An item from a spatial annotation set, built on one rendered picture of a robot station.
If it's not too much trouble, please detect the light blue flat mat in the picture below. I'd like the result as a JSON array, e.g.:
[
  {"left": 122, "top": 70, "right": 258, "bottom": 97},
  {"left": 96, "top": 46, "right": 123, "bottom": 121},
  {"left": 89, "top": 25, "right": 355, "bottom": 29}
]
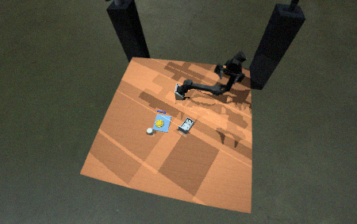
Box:
[{"left": 152, "top": 114, "right": 171, "bottom": 132}]

